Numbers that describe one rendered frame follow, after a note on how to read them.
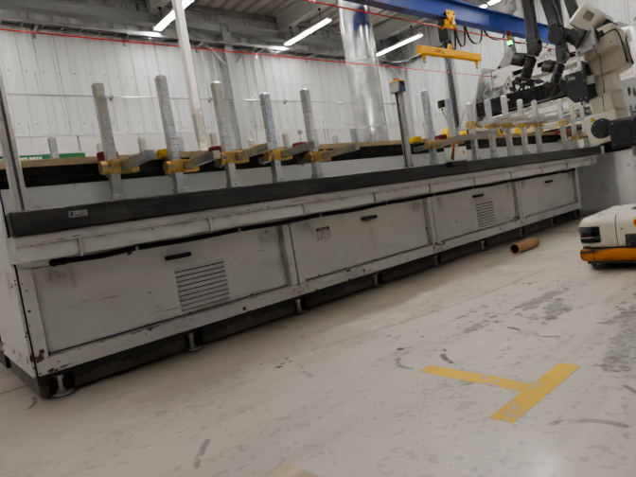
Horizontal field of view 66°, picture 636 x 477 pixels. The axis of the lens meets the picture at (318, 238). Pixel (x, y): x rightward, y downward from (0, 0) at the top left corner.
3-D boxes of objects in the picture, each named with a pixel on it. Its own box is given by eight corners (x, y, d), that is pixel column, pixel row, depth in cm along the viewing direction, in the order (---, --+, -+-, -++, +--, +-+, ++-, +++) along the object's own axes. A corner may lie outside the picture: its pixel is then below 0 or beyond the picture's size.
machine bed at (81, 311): (583, 217, 509) (573, 133, 503) (37, 405, 179) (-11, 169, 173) (520, 221, 561) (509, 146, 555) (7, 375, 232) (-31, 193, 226)
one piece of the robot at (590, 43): (599, 47, 245) (593, 26, 245) (596, 46, 241) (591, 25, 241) (578, 57, 252) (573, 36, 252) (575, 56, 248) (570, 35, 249)
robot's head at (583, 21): (617, 20, 262) (594, 7, 269) (606, 13, 248) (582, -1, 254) (597, 44, 270) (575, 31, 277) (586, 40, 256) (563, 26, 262)
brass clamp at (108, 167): (140, 170, 185) (138, 157, 185) (104, 173, 177) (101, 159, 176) (134, 173, 190) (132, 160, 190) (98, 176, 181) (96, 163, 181)
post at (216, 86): (239, 190, 215) (220, 80, 212) (232, 191, 213) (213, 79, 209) (235, 191, 218) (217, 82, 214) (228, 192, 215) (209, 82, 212)
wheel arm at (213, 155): (221, 160, 182) (220, 149, 181) (213, 161, 179) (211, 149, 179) (172, 177, 215) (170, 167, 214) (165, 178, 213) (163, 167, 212)
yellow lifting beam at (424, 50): (482, 65, 847) (480, 46, 845) (422, 58, 737) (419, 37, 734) (477, 67, 854) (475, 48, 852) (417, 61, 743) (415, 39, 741)
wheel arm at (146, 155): (156, 160, 165) (154, 148, 165) (147, 161, 163) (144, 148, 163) (114, 178, 198) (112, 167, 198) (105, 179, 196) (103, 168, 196)
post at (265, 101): (285, 193, 231) (269, 92, 228) (279, 194, 229) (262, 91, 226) (281, 194, 234) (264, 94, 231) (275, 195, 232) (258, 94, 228)
